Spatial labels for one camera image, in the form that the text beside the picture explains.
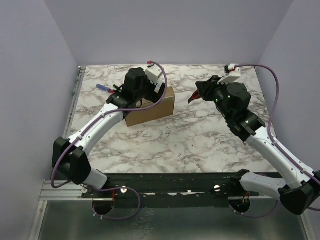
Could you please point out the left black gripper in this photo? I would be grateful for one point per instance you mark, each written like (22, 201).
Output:
(153, 96)

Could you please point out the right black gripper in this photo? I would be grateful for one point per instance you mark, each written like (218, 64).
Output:
(203, 88)

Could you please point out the red black utility knife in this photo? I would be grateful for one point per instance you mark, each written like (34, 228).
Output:
(195, 95)

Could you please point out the brown cardboard express box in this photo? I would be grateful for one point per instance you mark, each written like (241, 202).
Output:
(164, 109)

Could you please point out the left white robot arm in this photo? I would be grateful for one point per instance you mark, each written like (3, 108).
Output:
(70, 155)

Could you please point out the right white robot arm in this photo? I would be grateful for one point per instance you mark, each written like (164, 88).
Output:
(299, 185)

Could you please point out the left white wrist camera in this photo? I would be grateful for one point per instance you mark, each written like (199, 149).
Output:
(154, 73)

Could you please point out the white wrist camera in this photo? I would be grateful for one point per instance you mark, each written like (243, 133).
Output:
(154, 73)
(232, 73)

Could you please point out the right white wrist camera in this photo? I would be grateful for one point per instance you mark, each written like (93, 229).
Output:
(232, 73)

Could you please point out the blue handled screwdriver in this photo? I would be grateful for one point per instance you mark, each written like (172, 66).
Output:
(105, 88)

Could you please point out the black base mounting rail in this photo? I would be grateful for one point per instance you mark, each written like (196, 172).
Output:
(166, 191)

